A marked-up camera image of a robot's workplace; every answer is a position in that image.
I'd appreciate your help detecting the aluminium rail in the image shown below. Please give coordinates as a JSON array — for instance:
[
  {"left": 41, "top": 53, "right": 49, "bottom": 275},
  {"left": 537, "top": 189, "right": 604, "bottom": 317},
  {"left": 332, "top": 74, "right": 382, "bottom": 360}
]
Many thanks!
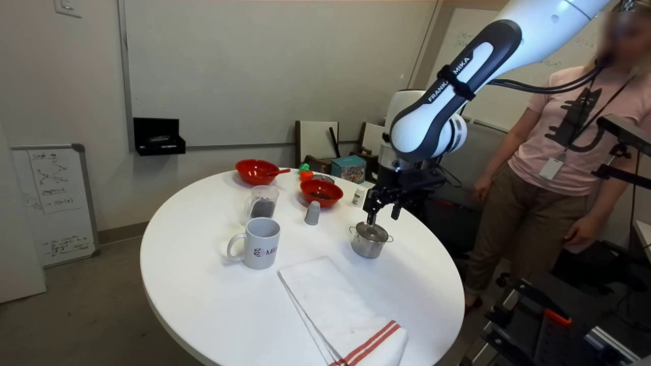
[{"left": 584, "top": 324, "right": 644, "bottom": 366}]

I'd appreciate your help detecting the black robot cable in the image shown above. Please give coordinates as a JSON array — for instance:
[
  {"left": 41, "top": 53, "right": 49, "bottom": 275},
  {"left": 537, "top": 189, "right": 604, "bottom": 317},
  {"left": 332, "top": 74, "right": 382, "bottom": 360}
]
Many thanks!
[{"left": 486, "top": 48, "right": 621, "bottom": 97}]

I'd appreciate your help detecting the red bowl with dark contents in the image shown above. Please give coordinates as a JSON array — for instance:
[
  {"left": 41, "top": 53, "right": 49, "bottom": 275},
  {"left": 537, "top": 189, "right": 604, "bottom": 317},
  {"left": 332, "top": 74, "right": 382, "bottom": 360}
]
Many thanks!
[{"left": 299, "top": 175, "right": 345, "bottom": 211}]

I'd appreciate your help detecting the teal box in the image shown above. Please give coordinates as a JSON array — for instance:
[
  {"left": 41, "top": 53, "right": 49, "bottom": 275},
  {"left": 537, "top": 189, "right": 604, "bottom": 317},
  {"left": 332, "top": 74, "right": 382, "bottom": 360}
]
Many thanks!
[{"left": 330, "top": 154, "right": 370, "bottom": 185}]

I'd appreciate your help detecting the empty red bowl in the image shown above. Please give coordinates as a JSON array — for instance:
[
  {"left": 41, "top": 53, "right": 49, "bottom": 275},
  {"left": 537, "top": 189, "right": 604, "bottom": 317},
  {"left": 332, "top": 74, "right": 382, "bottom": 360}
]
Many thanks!
[{"left": 233, "top": 158, "right": 293, "bottom": 186}]

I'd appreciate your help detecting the white towel with red stripes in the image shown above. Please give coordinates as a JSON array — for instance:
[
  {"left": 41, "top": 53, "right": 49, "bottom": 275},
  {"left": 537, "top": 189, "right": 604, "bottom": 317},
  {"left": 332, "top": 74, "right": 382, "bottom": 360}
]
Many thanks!
[{"left": 276, "top": 254, "right": 410, "bottom": 366}]

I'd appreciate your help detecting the small leaning whiteboard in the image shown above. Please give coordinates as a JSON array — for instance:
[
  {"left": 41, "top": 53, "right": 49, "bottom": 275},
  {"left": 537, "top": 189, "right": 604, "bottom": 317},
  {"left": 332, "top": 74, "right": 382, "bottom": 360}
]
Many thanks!
[{"left": 8, "top": 142, "right": 99, "bottom": 268}]

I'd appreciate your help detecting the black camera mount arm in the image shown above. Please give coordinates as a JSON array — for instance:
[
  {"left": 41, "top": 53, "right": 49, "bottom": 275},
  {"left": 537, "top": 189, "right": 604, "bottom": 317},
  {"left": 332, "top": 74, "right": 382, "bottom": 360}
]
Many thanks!
[{"left": 592, "top": 111, "right": 651, "bottom": 193}]

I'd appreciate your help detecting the person in pink shirt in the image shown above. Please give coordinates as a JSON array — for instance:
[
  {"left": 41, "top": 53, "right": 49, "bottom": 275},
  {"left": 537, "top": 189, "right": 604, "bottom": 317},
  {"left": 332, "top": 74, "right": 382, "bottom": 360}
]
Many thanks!
[{"left": 465, "top": 0, "right": 651, "bottom": 311}]

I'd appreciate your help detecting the small grey cup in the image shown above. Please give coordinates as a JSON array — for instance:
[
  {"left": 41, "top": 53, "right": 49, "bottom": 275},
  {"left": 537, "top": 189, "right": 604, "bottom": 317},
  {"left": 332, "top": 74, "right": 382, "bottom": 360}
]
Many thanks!
[{"left": 303, "top": 199, "right": 324, "bottom": 227}]

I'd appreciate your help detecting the white mug with print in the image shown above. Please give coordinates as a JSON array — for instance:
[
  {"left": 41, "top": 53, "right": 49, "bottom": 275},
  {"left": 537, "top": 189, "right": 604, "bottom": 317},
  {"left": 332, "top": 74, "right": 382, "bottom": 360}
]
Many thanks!
[{"left": 223, "top": 215, "right": 282, "bottom": 272}]

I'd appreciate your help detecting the black clamp with orange handle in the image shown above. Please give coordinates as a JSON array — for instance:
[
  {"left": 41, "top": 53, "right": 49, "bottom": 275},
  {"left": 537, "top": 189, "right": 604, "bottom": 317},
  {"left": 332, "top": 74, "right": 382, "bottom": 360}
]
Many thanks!
[{"left": 526, "top": 305, "right": 579, "bottom": 366}]

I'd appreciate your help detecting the black box on whiteboard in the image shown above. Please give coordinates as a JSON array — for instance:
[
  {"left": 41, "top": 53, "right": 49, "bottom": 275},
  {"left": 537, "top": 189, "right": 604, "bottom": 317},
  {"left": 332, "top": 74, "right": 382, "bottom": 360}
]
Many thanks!
[{"left": 131, "top": 115, "right": 186, "bottom": 158}]

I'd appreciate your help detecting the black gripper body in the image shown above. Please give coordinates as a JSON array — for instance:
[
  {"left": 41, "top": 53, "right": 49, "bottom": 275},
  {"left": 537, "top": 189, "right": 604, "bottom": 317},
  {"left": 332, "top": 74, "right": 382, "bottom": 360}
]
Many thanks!
[{"left": 362, "top": 163, "right": 450, "bottom": 211}]

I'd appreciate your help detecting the clear glass with dark contents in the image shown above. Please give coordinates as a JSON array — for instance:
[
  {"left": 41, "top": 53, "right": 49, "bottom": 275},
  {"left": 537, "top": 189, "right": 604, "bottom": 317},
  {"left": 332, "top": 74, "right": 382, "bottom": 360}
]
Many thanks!
[{"left": 245, "top": 183, "right": 280, "bottom": 219}]

